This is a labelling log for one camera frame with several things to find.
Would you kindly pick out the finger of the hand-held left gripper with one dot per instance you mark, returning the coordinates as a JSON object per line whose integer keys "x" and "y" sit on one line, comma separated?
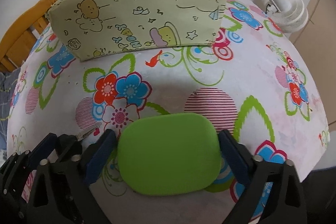
{"x": 68, "y": 146}
{"x": 47, "y": 146}

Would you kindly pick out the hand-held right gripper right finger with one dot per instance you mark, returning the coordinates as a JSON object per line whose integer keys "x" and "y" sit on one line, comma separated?
{"x": 236, "y": 161}

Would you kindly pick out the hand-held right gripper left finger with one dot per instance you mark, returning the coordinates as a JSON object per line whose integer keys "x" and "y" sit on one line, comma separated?
{"x": 101, "y": 158}

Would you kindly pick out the green rounded case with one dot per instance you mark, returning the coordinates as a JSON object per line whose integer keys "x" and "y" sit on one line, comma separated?
{"x": 168, "y": 153}

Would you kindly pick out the yellow cartoon storage box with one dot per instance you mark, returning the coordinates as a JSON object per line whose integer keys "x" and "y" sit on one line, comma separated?
{"x": 131, "y": 16}

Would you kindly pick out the grey plaid bedding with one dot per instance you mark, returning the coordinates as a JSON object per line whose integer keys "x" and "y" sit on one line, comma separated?
{"x": 6, "y": 98}

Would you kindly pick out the floral tablecloth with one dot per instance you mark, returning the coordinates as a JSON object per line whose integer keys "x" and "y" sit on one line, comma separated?
{"x": 236, "y": 69}

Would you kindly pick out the wooden bed headboard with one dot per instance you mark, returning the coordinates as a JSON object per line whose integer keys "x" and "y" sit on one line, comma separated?
{"x": 21, "y": 29}

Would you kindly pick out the white standing fan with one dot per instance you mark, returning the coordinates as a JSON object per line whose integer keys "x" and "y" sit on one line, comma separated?
{"x": 288, "y": 11}

